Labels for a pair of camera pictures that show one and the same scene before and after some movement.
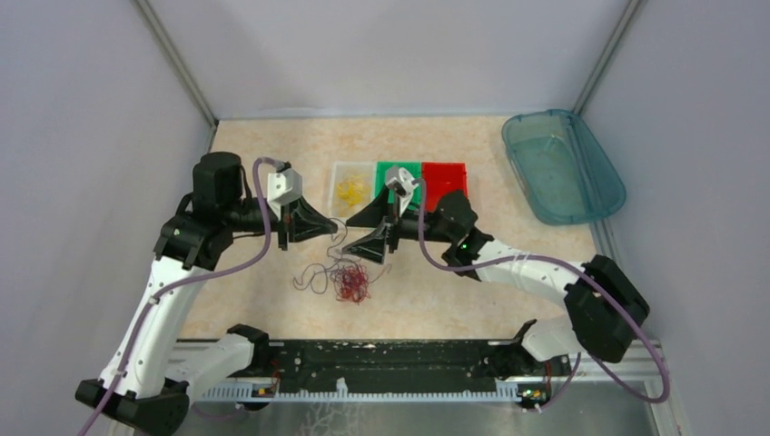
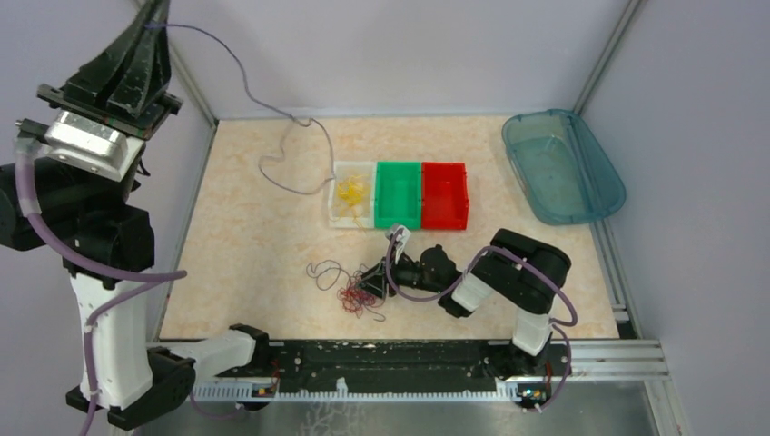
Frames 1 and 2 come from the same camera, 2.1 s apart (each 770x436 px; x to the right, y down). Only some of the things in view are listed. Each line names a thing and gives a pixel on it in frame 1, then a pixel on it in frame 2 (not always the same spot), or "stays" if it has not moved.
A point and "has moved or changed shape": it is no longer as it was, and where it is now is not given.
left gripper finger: x=307 y=222 -> x=153 y=74
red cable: x=354 y=282 has moved or changed shape
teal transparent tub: x=560 y=168 stays
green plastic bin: x=413 y=167 stays
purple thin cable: x=310 y=284 -> x=265 y=105
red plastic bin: x=443 y=177 stays
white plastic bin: x=351 y=188 stays
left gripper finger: x=299 y=230 -> x=93 y=75
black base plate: x=412 y=364 stays
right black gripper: x=372 y=246 -> x=385 y=272
